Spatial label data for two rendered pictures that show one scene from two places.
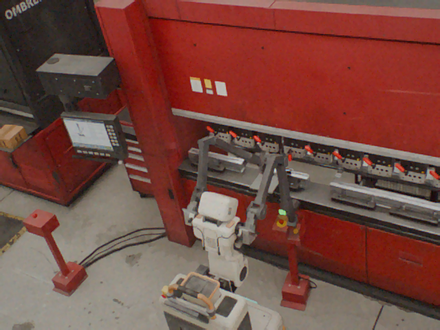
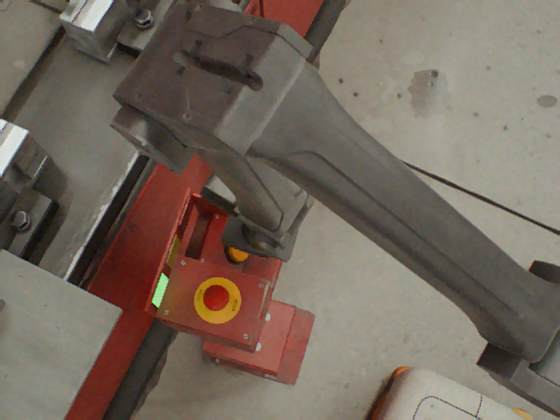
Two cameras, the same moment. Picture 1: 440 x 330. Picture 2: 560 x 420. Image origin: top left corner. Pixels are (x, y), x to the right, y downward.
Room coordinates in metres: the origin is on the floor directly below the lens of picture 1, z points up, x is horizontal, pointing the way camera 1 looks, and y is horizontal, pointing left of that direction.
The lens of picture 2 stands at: (2.79, -0.15, 1.81)
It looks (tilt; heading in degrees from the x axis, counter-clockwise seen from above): 72 degrees down; 262
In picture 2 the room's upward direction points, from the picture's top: 4 degrees counter-clockwise
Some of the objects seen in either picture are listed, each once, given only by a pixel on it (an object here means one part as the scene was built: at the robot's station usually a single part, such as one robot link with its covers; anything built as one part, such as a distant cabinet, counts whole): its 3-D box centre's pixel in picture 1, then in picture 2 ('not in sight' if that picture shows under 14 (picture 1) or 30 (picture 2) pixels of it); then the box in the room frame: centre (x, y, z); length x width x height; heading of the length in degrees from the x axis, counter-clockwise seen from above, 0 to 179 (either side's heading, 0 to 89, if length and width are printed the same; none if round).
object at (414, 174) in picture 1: (414, 168); not in sight; (2.66, -1.19, 1.26); 0.15 x 0.09 x 0.17; 53
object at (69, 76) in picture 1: (93, 114); not in sight; (3.63, 0.86, 1.53); 0.51 x 0.25 x 0.85; 62
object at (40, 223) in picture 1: (55, 250); not in sight; (3.44, 1.50, 0.41); 0.25 x 0.20 x 0.83; 143
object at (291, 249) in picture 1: (292, 259); not in sight; (2.85, -0.39, 0.39); 0.05 x 0.05 x 0.54; 62
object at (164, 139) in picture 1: (179, 116); not in sight; (3.96, 0.27, 1.15); 0.85 x 0.25 x 2.30; 143
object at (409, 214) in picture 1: (413, 216); not in sight; (2.60, -1.18, 0.89); 0.30 x 0.05 x 0.03; 53
